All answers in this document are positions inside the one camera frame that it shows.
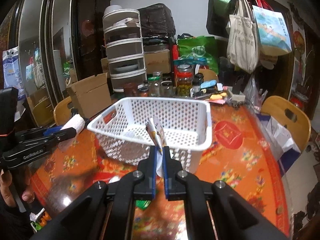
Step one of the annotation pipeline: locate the white perforated plastic basket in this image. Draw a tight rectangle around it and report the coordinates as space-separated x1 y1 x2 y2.
87 97 212 173

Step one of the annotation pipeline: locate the green snack packet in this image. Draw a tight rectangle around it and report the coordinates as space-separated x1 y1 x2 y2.
136 200 151 211

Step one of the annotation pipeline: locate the left wooden chair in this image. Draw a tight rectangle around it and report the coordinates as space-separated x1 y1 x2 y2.
53 96 73 126

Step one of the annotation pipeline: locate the person's left hand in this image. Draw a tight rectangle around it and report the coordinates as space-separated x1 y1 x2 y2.
1 165 35 207

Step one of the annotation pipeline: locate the green shopping bag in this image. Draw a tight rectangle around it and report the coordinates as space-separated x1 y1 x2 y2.
177 36 219 74

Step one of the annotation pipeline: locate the cardboard box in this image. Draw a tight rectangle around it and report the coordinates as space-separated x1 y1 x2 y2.
67 73 112 119

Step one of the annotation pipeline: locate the right wooden chair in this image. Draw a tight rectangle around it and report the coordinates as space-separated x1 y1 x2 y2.
261 96 311 152

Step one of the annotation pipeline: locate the clear glass jar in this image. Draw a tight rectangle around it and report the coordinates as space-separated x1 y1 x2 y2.
148 76 161 97

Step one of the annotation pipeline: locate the beige canvas tote bag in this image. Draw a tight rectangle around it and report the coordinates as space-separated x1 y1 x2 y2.
227 0 259 74

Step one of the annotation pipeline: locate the white paper bag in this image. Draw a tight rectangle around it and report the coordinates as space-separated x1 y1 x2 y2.
256 114 301 177

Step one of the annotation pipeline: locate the yellow cartoon packet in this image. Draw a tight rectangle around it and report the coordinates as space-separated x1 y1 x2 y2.
146 116 167 155

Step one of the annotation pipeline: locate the blue illustrated tote bag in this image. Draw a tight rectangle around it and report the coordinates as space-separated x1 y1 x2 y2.
253 5 292 56

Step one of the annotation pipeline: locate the wooden chair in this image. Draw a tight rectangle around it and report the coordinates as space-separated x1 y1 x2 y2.
261 96 311 152
53 96 73 126

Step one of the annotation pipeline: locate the dark wooden cabinet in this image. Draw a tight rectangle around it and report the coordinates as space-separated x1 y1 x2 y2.
1 0 111 129

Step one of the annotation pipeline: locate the red lid pickle jar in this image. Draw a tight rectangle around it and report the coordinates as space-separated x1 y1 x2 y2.
176 72 193 97

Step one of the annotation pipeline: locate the grey stacked drawer unit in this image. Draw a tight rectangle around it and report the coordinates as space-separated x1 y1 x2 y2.
103 5 146 93

